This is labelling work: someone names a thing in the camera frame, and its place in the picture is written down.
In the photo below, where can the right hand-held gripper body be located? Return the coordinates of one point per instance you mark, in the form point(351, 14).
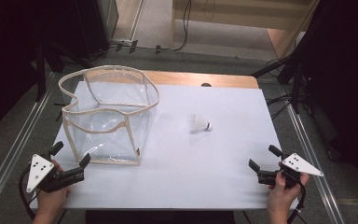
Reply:
point(298, 164)

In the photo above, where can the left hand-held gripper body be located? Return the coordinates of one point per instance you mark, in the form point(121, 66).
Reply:
point(40, 169)

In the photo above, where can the clear plastic bag beige trim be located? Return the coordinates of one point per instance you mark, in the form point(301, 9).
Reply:
point(105, 102)

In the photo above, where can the white shuttlecock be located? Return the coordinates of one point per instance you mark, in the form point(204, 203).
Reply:
point(199, 124)

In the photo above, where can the person's left hand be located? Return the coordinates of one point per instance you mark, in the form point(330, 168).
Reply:
point(51, 202)

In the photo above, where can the person's right hand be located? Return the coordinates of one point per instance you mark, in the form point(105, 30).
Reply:
point(281, 197)

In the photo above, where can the white table mat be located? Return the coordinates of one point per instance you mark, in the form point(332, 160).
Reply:
point(199, 168)

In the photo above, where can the black metal stand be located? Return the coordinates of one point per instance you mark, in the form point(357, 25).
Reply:
point(296, 81)
point(40, 71)

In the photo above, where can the black curtain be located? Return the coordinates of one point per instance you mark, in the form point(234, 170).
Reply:
point(6, 62)
point(348, 77)

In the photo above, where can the black cabinet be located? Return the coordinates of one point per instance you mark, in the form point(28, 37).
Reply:
point(91, 25)

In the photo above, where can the metal floor rail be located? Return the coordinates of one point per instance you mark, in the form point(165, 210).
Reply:
point(12, 155)
point(310, 155)

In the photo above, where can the light wooden frame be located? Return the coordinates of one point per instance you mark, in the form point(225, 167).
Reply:
point(230, 14)

